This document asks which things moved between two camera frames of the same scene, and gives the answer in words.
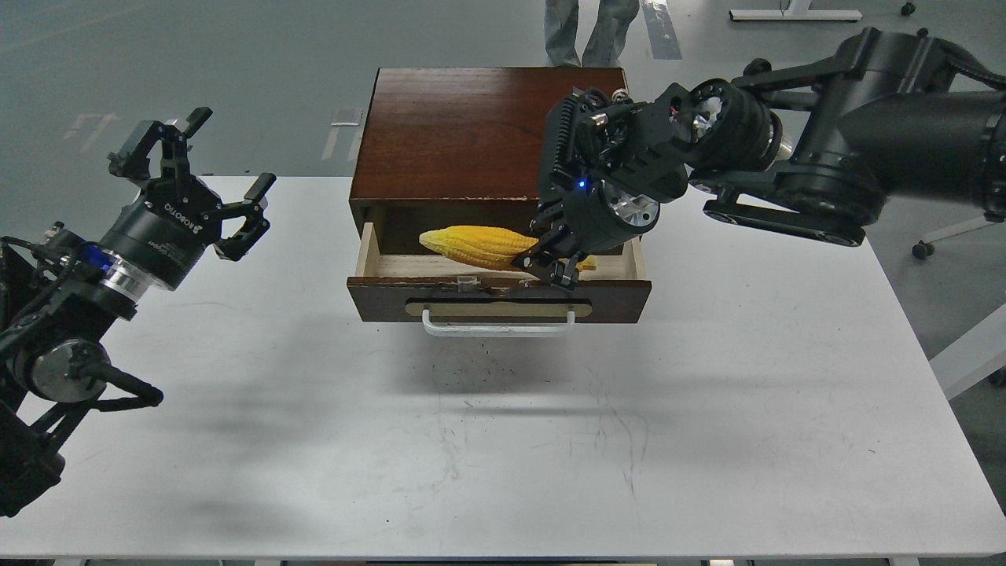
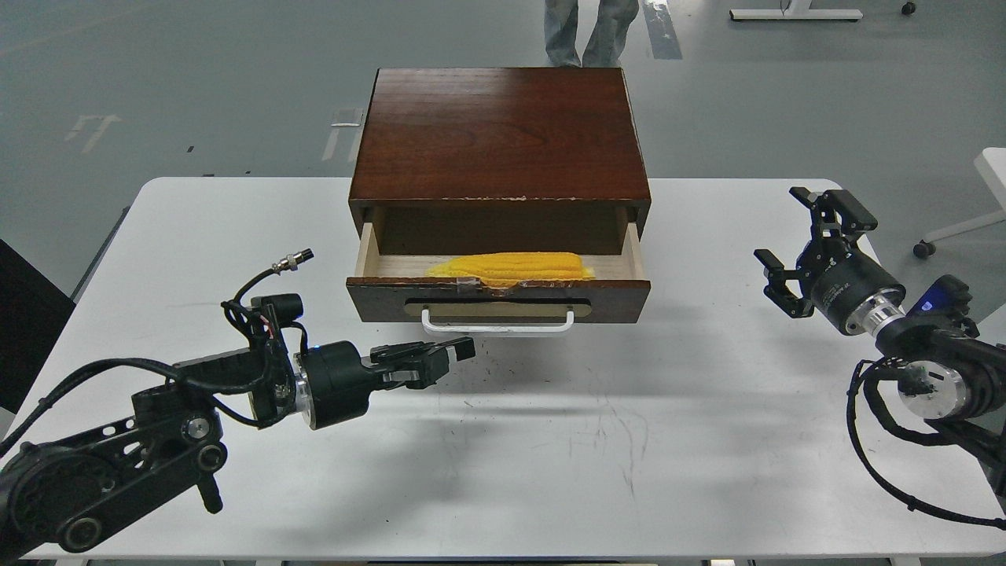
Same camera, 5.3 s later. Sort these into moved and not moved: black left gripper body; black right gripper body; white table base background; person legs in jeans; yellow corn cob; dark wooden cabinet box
Moved: black left gripper body; black right gripper body; yellow corn cob
Not moved: person legs in jeans; white table base background; dark wooden cabinet box
